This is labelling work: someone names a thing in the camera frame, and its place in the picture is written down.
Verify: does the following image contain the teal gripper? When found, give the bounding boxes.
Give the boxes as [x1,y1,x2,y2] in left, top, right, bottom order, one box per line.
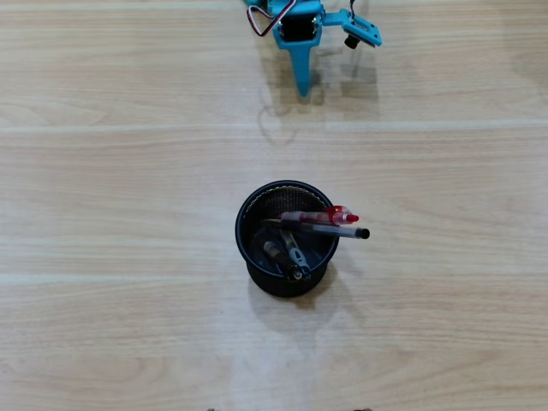
[273,2,326,98]

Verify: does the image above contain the red retractable pen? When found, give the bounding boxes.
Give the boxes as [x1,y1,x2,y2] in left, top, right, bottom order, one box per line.
[280,205,360,228]

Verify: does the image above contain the clear capped black gel pen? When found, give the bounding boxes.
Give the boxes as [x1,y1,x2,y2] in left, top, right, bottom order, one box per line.
[260,218,371,241]

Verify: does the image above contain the grey grip pen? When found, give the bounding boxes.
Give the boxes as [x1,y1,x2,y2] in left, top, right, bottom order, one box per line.
[277,229,312,277]

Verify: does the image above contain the black grip retractable pen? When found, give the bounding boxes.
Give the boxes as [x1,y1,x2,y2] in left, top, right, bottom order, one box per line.
[261,241,301,282]

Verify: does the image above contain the black mesh pen holder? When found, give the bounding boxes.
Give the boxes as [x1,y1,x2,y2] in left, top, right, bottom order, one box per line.
[234,179,342,299]

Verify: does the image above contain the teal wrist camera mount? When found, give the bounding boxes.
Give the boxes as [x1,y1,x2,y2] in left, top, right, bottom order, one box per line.
[323,8,384,51]

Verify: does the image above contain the white red servo wires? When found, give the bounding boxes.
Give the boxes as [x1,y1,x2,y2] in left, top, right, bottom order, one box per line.
[246,0,297,38]

